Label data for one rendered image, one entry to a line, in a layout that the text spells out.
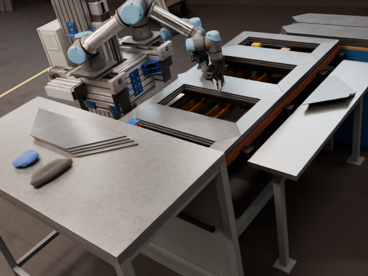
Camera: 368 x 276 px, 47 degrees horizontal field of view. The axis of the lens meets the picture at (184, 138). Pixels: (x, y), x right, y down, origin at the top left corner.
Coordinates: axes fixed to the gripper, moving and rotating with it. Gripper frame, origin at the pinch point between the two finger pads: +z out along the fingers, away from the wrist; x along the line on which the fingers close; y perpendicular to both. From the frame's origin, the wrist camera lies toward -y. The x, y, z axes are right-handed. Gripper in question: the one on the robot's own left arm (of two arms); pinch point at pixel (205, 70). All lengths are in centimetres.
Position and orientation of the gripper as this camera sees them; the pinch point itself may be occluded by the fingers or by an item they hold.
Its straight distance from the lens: 284.5
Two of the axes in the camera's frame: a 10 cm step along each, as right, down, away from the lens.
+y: -6.1, 5.3, -5.9
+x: 7.7, 2.3, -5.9
